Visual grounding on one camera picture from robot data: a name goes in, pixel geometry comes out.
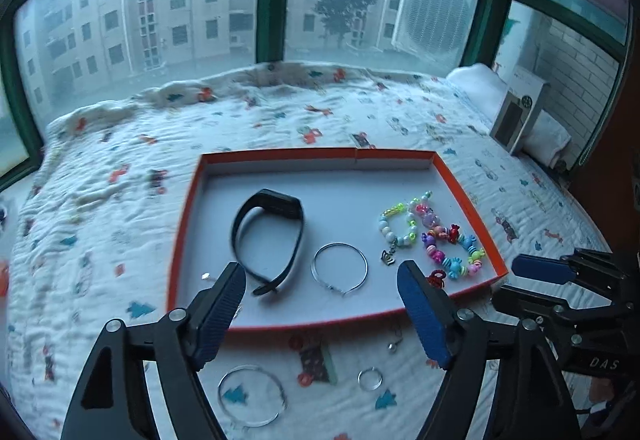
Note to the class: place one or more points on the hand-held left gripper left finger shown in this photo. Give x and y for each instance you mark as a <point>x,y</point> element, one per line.
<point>220,305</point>

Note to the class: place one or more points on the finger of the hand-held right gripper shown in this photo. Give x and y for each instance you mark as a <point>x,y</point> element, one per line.
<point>525,302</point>
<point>542,269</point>

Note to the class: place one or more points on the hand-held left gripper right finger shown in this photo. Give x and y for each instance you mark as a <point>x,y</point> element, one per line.
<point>420,310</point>

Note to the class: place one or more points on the large silver bangle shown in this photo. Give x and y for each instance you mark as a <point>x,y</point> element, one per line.
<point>314,265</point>

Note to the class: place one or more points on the black smart band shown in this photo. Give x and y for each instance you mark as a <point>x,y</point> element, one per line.
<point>295,230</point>

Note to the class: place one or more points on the orange shallow box tray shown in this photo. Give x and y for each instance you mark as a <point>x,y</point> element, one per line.
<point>350,190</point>

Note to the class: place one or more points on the silver hoop earring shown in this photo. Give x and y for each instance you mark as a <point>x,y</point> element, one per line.
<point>222,392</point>

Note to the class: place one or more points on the rolled white towel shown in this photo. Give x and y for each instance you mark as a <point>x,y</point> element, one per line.
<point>547,135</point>

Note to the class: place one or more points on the white product box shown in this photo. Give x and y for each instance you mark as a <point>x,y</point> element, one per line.
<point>515,120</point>

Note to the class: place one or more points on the white air conditioner unit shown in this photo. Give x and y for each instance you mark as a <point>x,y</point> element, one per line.
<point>435,10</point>

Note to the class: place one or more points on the apartment building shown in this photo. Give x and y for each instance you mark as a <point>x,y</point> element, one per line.
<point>150,5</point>

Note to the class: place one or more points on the tree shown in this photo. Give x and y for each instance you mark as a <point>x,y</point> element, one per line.
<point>345,3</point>

